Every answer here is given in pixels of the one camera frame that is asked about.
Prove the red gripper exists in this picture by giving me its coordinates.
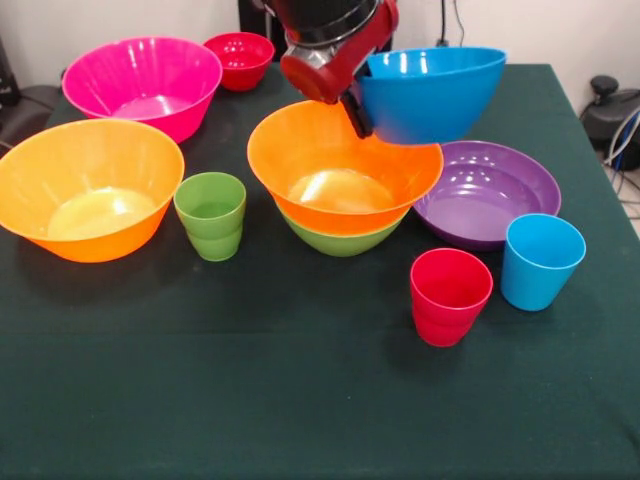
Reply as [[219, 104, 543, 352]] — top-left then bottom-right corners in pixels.
[[279, 0, 401, 140]]

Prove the orange bowl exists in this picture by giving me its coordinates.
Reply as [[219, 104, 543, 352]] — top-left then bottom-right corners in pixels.
[[246, 98, 445, 236], [0, 117, 186, 264]]

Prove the blue bowl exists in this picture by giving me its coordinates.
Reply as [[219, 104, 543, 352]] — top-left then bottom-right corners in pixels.
[[357, 46, 508, 146]]

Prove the green bowl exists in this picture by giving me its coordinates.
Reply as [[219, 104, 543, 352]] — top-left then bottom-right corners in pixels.
[[277, 204, 404, 258]]

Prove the red bowl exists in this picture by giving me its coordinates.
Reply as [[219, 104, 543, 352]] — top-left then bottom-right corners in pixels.
[[203, 31, 277, 93]]

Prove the purple bowl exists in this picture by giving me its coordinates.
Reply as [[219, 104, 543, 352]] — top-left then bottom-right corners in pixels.
[[412, 139, 563, 252]]

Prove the green cup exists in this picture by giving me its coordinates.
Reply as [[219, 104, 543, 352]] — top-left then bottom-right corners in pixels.
[[172, 171, 248, 263]]

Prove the red cup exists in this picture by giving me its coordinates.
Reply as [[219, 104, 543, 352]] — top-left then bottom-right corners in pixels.
[[409, 247, 495, 349]]

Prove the pink bowl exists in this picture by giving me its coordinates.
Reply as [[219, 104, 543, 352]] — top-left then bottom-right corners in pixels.
[[61, 35, 224, 145]]

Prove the blue cup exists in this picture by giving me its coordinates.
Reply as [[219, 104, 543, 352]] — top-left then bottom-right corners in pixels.
[[500, 212, 587, 313]]

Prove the dark green tablecloth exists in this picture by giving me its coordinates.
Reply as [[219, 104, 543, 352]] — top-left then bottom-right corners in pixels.
[[0, 60, 640, 480]]

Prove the black wall cable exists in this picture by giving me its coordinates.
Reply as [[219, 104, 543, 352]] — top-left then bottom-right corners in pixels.
[[432, 0, 469, 51]]

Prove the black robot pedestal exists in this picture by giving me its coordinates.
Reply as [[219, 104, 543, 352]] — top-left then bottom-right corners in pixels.
[[238, 0, 281, 36]]

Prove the floor cable bundle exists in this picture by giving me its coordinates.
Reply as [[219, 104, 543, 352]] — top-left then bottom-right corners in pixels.
[[602, 107, 640, 221]]

